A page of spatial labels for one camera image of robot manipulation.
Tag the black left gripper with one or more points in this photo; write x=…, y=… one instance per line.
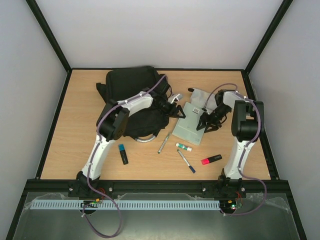
x=173, y=111

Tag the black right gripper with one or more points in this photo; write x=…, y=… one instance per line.
x=208, y=120

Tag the grey notebook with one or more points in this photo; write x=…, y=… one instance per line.
x=186, y=128

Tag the black student backpack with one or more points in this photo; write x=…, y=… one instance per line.
x=124, y=83

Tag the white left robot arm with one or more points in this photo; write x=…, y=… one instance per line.
x=112, y=124

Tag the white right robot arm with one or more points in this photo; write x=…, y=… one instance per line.
x=246, y=127

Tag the pink black highlighter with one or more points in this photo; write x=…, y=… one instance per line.
x=211, y=159

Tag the blue capped white marker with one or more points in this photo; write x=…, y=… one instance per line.
x=186, y=161

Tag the blue black highlighter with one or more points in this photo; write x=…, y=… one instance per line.
x=123, y=154

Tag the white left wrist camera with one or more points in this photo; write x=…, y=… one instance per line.
x=175, y=98

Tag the black aluminium frame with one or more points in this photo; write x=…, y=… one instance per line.
x=275, y=184

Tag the light blue cable duct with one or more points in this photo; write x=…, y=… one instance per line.
x=126, y=205

